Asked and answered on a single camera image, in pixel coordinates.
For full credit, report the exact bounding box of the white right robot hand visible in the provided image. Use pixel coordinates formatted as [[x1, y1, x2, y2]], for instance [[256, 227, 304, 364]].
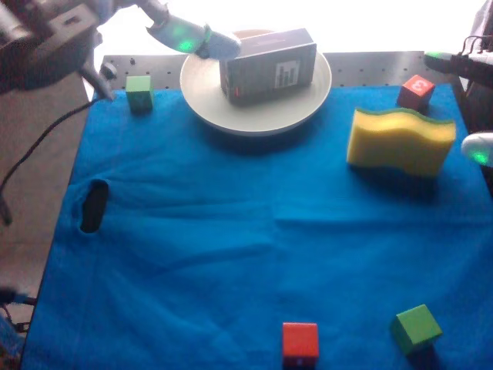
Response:
[[423, 34, 493, 167]]

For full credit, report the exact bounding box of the green toy cube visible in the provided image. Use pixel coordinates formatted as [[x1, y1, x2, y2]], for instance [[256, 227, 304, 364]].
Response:
[[391, 303, 444, 355], [125, 75, 155, 114]]

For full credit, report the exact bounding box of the thin black floor cable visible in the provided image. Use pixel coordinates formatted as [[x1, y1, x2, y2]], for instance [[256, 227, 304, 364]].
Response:
[[0, 287, 38, 308]]

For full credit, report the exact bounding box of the red cube with white three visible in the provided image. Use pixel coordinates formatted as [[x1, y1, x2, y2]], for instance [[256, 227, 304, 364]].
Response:
[[396, 74, 436, 112]]

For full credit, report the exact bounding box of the plain red toy cube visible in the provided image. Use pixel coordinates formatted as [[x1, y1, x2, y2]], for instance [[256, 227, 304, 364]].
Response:
[[281, 321, 320, 369]]

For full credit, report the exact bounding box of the dark rectangular cardboard box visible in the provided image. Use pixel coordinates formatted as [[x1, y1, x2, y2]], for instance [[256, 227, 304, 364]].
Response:
[[218, 27, 318, 108]]

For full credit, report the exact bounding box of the yellow sponge with green pad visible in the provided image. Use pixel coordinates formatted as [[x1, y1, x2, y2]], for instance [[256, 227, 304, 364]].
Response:
[[345, 106, 458, 178]]

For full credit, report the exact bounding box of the blue fabric cloth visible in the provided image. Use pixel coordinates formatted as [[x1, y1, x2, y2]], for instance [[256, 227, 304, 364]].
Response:
[[18, 82, 493, 370]]

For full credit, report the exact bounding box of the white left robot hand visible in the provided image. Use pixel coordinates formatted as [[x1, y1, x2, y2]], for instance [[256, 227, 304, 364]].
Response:
[[145, 11, 243, 62]]

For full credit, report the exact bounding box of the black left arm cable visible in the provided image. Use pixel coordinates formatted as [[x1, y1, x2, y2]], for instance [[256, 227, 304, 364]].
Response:
[[0, 96, 115, 227]]

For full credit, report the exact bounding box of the black perforated base board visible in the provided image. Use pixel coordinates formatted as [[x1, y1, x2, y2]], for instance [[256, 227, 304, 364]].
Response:
[[100, 50, 463, 90]]

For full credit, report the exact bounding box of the round white plate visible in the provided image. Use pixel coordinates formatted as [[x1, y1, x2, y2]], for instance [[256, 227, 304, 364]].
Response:
[[179, 29, 333, 138]]

